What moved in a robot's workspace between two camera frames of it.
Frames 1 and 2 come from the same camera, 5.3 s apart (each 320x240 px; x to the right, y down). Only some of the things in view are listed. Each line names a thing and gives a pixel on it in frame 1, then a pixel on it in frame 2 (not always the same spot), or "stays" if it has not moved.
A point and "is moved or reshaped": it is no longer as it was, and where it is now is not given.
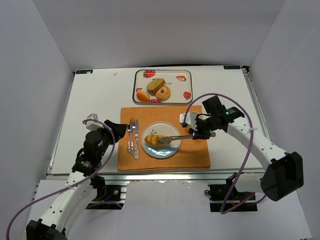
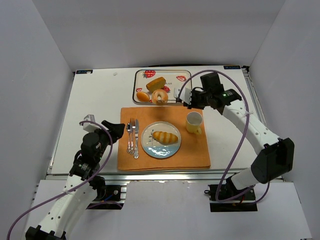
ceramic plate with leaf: (163, 128) stays
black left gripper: (110, 132) stays
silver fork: (132, 126) stays
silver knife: (136, 154) stays
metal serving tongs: (167, 139) to (168, 101)
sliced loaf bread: (153, 86) stays
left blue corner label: (84, 71) stays
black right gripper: (200, 128) to (194, 100)
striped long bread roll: (153, 139) to (165, 138)
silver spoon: (128, 130) stays
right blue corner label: (232, 67) stays
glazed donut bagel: (163, 93) is moved or reshaped
